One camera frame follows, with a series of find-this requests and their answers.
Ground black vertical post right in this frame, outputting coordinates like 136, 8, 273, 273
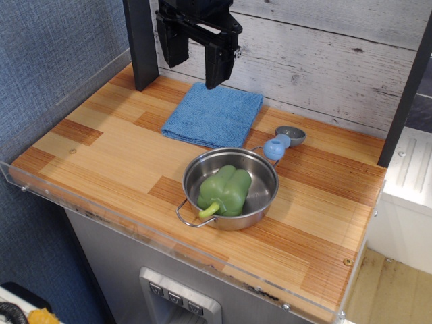
377, 14, 431, 167

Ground silver dispenser button panel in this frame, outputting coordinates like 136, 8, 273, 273
139, 267, 223, 323

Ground small stainless steel pot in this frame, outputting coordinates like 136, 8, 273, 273
176, 148, 279, 231

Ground folded blue towel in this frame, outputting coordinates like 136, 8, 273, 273
161, 82, 263, 149

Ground black vertical post left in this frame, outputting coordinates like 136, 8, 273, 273
123, 0, 159, 91

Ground grey scoop with blue handle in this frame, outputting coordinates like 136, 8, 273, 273
263, 126, 306, 161

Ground green toy bell pepper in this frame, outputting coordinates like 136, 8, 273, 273
197, 165, 252, 219

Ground black corrugated hose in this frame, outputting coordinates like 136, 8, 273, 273
0, 302, 30, 324

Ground yellow object bottom left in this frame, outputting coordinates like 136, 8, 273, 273
27, 308, 61, 324

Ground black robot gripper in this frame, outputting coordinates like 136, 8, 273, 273
157, 1, 242, 90

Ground white side cabinet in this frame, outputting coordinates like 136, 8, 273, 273
367, 127, 431, 273

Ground grey toy fridge cabinet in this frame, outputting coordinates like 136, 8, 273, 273
63, 205, 325, 324

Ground black vertical post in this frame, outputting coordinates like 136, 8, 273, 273
377, 14, 431, 167
123, 0, 159, 91

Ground clear acrylic table guard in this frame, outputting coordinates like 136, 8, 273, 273
9, 67, 385, 323

